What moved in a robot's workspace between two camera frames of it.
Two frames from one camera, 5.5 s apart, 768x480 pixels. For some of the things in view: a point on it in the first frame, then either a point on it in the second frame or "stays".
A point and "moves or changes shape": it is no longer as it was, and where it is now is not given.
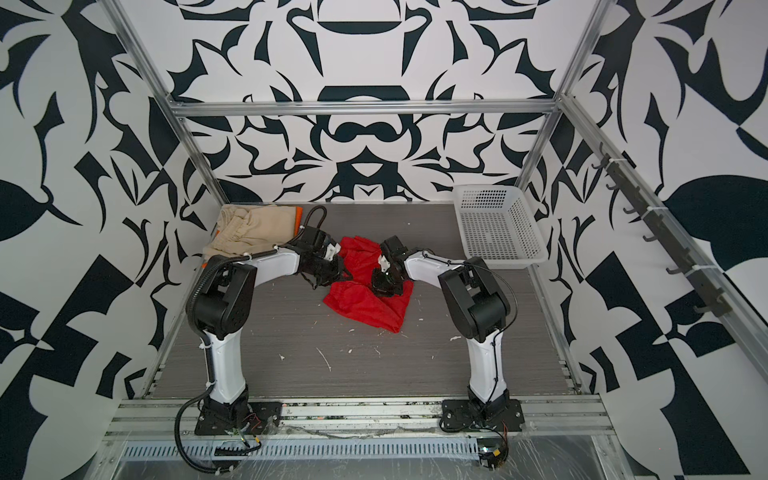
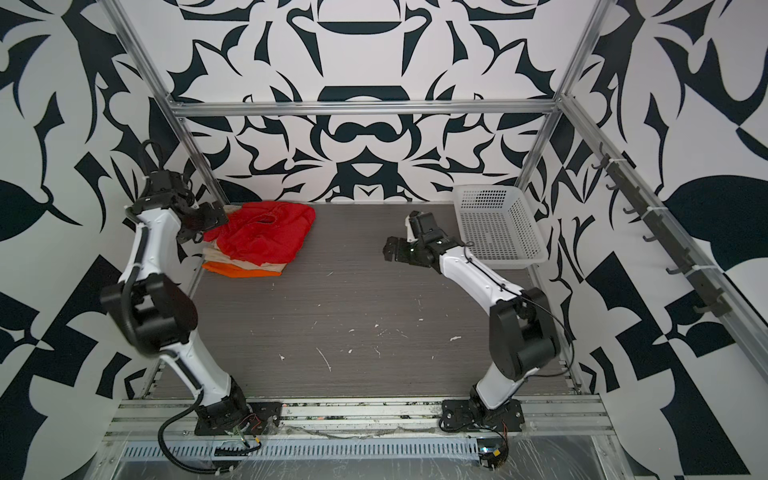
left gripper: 339,274 to 213,218
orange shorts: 297,226 moves or changes shape
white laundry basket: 499,224 stays
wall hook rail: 714,302 stays
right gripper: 380,288 to 403,255
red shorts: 356,295 to 264,232
